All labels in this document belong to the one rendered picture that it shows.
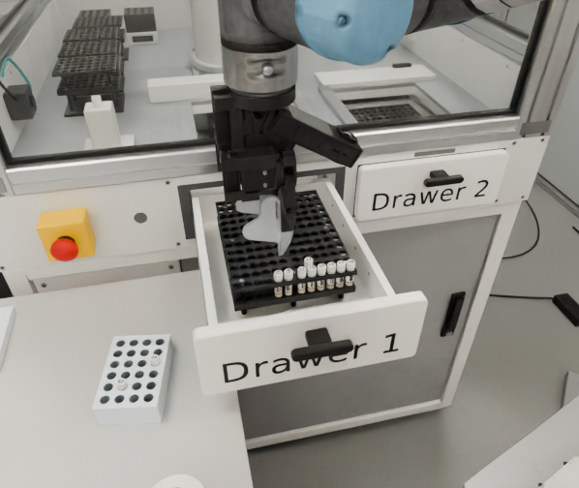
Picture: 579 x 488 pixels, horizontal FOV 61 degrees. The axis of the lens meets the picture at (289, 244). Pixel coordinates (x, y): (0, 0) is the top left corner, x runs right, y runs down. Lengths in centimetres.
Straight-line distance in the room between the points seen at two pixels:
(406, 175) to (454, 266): 33
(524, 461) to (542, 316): 140
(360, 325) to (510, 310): 148
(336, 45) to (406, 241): 73
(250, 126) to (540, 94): 61
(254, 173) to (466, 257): 72
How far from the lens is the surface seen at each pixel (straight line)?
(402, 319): 64
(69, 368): 82
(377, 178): 90
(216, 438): 70
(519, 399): 180
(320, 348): 58
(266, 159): 53
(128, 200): 86
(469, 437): 166
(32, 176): 85
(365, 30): 38
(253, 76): 49
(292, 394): 133
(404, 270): 111
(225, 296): 75
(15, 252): 94
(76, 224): 84
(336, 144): 55
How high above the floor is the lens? 136
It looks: 38 degrees down
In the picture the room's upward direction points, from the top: straight up
